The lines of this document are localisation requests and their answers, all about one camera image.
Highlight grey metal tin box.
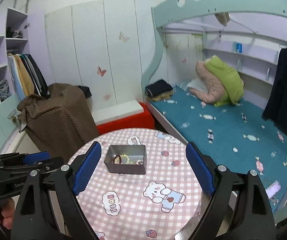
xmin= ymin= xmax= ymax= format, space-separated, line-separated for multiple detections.
xmin=104 ymin=145 xmax=147 ymax=175

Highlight white pillow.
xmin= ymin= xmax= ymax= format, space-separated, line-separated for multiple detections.
xmin=187 ymin=77 xmax=208 ymax=93

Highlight pale yellow bead bracelet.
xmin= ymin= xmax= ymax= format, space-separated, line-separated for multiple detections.
xmin=118 ymin=154 xmax=134 ymax=165

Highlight black cloth on cover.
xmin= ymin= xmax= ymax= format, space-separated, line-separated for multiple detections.
xmin=77 ymin=86 xmax=92 ymax=99

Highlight person's left hand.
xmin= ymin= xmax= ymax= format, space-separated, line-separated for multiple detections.
xmin=0 ymin=198 xmax=15 ymax=230

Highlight light blue bunk bed frame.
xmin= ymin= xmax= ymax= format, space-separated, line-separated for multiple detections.
xmin=142 ymin=0 xmax=287 ymax=222

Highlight green blanket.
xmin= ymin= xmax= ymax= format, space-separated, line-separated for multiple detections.
xmin=204 ymin=55 xmax=244 ymax=107

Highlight red storage bench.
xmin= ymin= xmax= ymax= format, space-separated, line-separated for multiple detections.
xmin=97 ymin=102 xmax=155 ymax=135

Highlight folded dark clothes stack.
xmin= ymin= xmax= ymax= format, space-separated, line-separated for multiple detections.
xmin=144 ymin=79 xmax=173 ymax=101

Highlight white wardrobe panels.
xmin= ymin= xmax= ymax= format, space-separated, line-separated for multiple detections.
xmin=45 ymin=0 xmax=159 ymax=111

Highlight pink checkered bear tablecloth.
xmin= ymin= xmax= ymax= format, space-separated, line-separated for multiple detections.
xmin=77 ymin=128 xmax=202 ymax=239

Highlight teal candy print mattress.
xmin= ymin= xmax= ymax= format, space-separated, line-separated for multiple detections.
xmin=151 ymin=87 xmax=287 ymax=211

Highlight brown dotted fabric cover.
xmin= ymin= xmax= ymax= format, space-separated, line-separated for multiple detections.
xmin=17 ymin=83 xmax=99 ymax=163

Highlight purple white shelf unit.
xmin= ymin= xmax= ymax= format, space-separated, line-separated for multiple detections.
xmin=0 ymin=0 xmax=30 ymax=153

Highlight pink quilted jacket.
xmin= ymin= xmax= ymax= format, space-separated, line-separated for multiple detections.
xmin=189 ymin=61 xmax=230 ymax=107

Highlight hanging clothes row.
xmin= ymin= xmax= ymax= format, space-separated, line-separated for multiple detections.
xmin=7 ymin=53 xmax=50 ymax=101

